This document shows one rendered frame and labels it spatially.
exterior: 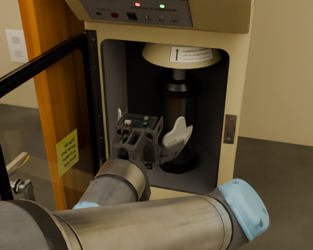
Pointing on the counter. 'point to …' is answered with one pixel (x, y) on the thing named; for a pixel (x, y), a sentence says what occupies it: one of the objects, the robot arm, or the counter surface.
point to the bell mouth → (181, 55)
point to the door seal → (22, 82)
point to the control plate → (141, 11)
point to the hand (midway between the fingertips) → (156, 124)
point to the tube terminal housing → (233, 91)
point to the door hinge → (93, 48)
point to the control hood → (198, 15)
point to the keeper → (229, 129)
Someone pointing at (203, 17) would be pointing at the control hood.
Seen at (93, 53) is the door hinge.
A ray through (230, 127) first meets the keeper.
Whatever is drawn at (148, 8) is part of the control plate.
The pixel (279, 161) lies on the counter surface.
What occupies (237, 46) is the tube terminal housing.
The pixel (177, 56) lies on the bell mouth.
